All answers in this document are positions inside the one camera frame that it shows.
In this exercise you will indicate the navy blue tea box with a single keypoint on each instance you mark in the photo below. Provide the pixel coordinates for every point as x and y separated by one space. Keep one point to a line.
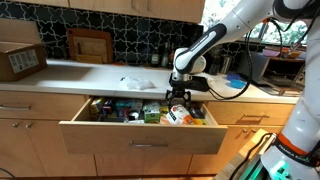
196 112

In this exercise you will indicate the open wooden drawer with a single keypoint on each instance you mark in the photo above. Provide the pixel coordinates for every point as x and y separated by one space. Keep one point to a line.
143 136

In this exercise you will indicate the white plastic bag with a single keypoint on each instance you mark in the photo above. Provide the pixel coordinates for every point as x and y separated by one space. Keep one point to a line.
136 83

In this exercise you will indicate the yellow tea box with photo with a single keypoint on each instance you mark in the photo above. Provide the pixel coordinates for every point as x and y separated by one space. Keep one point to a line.
197 122

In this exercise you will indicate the orange and white tea box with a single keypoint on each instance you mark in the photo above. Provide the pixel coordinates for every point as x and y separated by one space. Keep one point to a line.
178 115

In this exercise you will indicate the window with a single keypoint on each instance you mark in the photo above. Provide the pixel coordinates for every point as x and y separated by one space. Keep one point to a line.
220 8

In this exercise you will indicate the black round tin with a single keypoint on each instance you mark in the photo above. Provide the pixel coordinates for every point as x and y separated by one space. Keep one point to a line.
133 115

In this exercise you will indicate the purple plastic bowl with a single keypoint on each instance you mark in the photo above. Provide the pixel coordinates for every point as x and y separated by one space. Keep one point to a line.
271 52

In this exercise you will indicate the green glass bottle with label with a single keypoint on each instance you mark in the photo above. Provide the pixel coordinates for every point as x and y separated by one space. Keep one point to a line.
155 56

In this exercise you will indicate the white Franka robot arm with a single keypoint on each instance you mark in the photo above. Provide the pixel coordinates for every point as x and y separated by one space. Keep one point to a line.
213 36

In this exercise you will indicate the robot mounting table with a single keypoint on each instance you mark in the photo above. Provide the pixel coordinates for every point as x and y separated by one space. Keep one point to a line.
243 156

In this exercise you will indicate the light blue bowl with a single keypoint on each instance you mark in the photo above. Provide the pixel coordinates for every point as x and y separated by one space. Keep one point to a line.
238 84

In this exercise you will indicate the dark wooden cutting board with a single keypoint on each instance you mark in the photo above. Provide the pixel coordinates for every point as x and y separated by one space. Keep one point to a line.
70 43

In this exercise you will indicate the wooden base cabinet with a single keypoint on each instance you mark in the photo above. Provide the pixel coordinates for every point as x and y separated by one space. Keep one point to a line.
43 153

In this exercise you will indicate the cardboard box with label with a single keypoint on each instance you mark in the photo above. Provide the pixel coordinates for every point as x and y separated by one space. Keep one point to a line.
20 63

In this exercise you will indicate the teal tea box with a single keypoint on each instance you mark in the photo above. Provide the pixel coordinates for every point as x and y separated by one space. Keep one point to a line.
128 105

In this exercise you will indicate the lime yellow tea box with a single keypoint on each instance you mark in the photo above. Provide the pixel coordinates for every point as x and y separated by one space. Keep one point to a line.
96 106

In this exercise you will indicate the pink orange herbal tea box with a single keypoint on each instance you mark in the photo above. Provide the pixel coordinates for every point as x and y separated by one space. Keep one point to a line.
164 120

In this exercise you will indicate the light wooden cutting board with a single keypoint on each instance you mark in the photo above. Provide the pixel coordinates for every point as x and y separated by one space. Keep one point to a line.
90 45

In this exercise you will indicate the wooden upper cabinet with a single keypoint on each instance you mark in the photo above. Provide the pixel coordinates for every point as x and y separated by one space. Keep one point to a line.
100 8

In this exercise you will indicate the black toaster oven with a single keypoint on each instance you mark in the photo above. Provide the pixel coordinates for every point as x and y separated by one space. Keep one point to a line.
283 71

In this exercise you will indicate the dark glass bottle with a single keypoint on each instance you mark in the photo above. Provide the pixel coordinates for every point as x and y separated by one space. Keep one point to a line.
165 56
172 58

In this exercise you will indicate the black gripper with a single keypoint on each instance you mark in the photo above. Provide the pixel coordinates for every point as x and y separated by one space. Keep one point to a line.
180 88

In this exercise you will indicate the silver cabinet knob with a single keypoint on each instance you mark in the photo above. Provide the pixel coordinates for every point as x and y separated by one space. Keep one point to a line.
29 126
245 130
16 125
253 130

